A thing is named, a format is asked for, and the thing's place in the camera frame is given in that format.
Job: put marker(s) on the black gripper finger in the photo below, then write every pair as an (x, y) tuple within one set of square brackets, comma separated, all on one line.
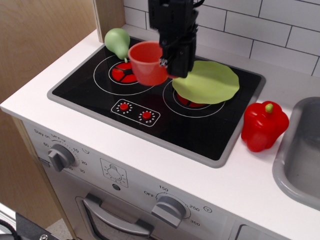
[(178, 60)]

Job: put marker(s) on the green toy pear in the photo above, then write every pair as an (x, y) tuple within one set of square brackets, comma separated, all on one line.
[(117, 40)]

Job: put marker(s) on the grey toy sink basin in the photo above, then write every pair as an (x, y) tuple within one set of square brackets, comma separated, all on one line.
[(296, 168)]

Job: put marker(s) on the black toy stove cooktop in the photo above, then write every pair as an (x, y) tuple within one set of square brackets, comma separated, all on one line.
[(205, 133)]

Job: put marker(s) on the black equipment base with screw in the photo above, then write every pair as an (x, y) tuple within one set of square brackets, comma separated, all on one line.
[(28, 230)]

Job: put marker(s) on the grey timer knob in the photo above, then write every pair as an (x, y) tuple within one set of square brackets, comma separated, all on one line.
[(60, 157)]

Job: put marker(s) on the grey oven temperature knob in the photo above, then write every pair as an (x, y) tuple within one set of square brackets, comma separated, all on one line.
[(169, 210)]

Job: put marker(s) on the red left stove button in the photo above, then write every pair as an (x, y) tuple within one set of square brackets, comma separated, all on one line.
[(124, 107)]

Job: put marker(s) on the red plastic toy cup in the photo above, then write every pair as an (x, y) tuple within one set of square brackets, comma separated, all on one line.
[(145, 61)]

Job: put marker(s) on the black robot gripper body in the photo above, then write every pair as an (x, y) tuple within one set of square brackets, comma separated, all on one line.
[(175, 21)]

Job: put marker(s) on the green plastic toy plate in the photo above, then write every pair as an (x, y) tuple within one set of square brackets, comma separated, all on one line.
[(209, 82)]

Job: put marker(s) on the red stove button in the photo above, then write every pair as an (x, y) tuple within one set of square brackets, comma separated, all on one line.
[(146, 115), (124, 107)]

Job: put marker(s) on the red toy bell pepper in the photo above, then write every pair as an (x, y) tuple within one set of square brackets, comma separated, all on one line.
[(263, 124)]

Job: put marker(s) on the grey oven door handle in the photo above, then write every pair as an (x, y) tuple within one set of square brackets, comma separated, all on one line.
[(140, 228)]

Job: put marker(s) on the red right stove button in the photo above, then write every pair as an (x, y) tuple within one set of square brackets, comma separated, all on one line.
[(146, 115)]

